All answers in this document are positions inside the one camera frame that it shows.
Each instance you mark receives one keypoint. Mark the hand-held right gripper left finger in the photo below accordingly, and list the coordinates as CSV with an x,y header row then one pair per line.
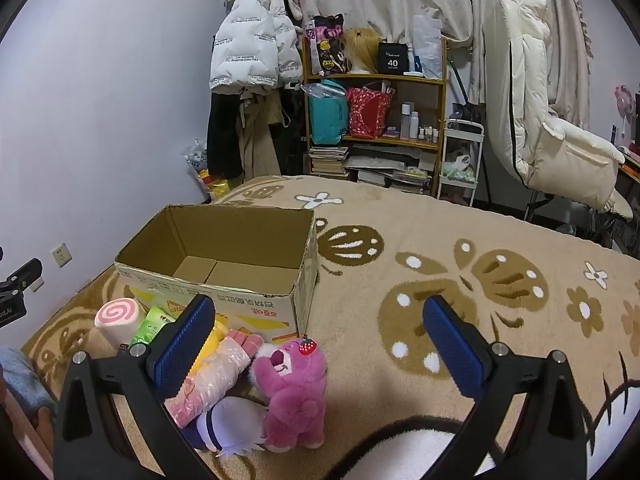
x,y
184,347

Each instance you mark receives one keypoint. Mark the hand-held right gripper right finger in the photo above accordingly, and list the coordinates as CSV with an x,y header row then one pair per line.
x,y
452,350

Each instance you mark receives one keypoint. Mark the yellow plush toy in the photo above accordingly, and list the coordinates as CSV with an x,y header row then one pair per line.
x,y
214,342

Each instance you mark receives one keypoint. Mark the green tissue packet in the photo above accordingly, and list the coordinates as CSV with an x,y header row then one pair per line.
x,y
152,327

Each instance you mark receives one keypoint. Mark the pink plastic-wrapped cloth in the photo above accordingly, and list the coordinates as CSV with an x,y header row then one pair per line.
x,y
215,375

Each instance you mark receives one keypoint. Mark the pink swirl plush roll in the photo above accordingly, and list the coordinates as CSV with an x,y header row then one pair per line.
x,y
117,316

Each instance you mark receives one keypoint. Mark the printed cardboard box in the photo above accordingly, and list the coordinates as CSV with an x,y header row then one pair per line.
x,y
260,305

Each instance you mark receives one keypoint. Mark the white purple plush doll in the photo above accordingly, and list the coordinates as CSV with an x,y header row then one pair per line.
x,y
230,425

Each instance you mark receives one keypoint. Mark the pink bear plush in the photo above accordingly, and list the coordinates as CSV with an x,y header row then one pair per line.
x,y
295,400

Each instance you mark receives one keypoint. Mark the blue-grey cloth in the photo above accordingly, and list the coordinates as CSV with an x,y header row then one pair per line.
x,y
22,375

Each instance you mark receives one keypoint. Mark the beige flower-pattern blanket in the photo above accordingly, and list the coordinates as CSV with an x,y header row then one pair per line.
x,y
400,220

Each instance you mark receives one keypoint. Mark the colourful snack bags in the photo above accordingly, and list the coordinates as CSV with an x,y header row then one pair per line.
x,y
216,186

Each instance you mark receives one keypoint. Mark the pile of papers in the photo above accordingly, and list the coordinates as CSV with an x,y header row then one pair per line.
x,y
395,175

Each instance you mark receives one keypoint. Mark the black hanging coat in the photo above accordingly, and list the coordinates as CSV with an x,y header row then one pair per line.
x,y
222,135

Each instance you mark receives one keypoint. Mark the beige hanging coat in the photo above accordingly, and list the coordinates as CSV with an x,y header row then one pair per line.
x,y
260,140

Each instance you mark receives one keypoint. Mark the white trolley cart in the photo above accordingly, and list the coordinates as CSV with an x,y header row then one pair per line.
x,y
465,127

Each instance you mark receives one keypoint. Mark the stack of books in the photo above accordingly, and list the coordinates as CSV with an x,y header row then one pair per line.
x,y
327,162

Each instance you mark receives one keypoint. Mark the white bottle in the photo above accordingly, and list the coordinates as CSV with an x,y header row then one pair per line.
x,y
405,122
415,126

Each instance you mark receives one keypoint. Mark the cream padded chair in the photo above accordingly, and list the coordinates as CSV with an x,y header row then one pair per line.
x,y
525,110

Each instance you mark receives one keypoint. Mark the red patterned bag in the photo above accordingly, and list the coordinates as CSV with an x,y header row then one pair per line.
x,y
367,112

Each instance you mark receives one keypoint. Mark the teal bag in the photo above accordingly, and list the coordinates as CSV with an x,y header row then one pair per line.
x,y
327,120

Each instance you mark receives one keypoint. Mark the wooden shelf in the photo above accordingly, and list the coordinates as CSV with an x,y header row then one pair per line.
x,y
375,77

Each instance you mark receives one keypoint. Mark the pink desk fan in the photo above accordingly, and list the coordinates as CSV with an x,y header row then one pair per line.
x,y
625,110

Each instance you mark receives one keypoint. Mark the black box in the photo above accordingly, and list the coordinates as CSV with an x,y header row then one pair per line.
x,y
393,59

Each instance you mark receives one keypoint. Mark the white plastic bag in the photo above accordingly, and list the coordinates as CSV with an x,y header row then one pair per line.
x,y
427,45

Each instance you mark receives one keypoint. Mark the white puffer jacket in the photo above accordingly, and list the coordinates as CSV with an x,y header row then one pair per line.
x,y
250,45

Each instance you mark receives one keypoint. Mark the blonde wig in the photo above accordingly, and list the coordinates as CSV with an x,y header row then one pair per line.
x,y
362,47

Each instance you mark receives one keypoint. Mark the purple printed packet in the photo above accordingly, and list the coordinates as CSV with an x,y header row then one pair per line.
x,y
326,45

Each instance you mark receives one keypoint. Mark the white wall outlet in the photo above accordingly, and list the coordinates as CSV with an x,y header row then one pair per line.
x,y
61,255

